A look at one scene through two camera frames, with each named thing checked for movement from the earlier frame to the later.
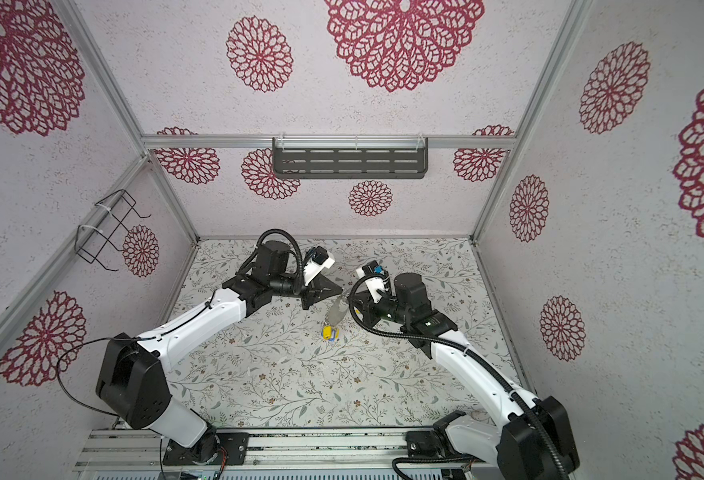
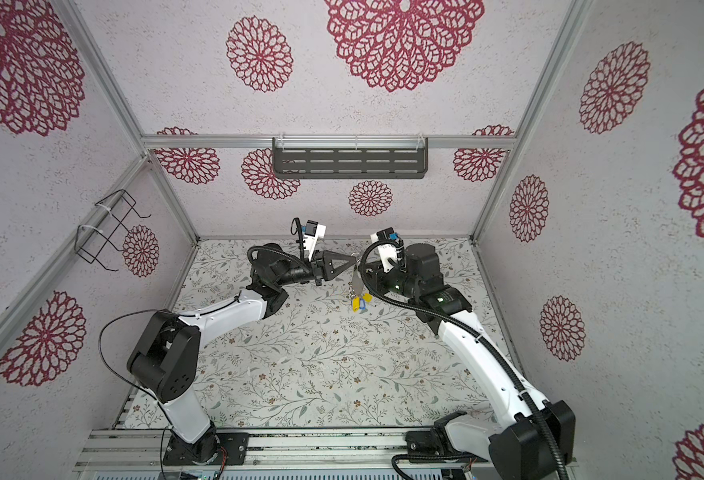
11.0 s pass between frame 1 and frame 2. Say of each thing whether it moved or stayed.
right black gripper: moved
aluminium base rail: stayed
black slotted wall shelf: stayed
